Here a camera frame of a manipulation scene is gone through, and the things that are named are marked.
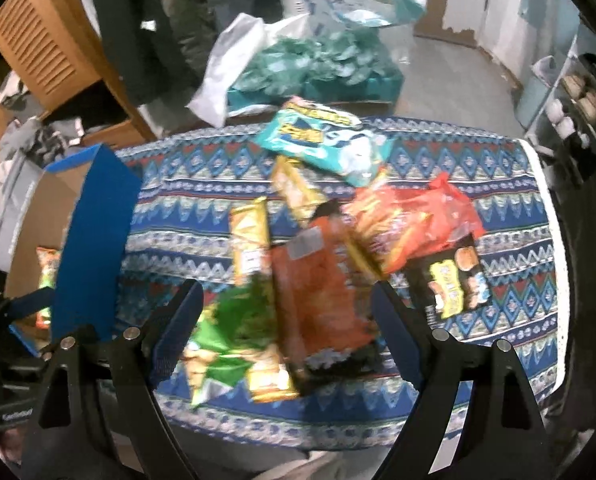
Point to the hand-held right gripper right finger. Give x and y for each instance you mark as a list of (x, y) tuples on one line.
[(398, 332)]

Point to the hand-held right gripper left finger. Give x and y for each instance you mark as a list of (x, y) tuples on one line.
[(177, 332)]

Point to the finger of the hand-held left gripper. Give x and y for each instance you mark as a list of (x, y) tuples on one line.
[(30, 306)]

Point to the orange and green snack packet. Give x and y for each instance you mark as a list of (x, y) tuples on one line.
[(47, 265)]

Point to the green snack bag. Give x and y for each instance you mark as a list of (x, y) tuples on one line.
[(237, 325)]

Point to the black snack packet yellow label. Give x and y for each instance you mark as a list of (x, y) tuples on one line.
[(448, 285)]

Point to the orange-brown snack bag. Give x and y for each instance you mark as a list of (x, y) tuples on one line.
[(318, 300)]

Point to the cardboard box blue flap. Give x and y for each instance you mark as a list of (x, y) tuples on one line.
[(97, 240)]

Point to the orange striped snack packet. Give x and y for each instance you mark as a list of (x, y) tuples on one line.
[(388, 230)]

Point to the small yellow-orange snack packet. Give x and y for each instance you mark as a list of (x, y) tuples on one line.
[(270, 380)]

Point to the long yellow snack packet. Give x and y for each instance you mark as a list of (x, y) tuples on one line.
[(250, 240)]

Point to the yellow biscuit packet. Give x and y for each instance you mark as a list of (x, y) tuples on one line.
[(295, 190)]

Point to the blue patterned blanket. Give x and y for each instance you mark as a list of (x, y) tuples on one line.
[(187, 200)]

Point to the red plastic bag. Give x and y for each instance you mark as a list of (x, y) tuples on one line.
[(453, 210)]

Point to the grey clothes pile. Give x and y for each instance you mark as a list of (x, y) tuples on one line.
[(32, 140)]

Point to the teal snack bag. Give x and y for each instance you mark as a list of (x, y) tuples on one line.
[(328, 145)]

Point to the wooden louvered cabinet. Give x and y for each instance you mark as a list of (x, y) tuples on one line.
[(42, 45)]

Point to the white plastic bag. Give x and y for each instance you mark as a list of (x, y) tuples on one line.
[(222, 70)]

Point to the white shoe rack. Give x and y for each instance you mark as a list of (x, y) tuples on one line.
[(568, 125)]

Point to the white shoes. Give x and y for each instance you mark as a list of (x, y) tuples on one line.
[(560, 115)]

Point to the pile of teal packets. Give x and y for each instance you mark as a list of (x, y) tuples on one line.
[(308, 60)]

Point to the dark hanging coat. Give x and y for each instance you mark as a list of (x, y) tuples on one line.
[(127, 35)]

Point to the beige shoes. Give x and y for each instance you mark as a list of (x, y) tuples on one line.
[(580, 95)]

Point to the olive hanging jacket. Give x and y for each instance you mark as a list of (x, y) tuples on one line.
[(187, 10)]

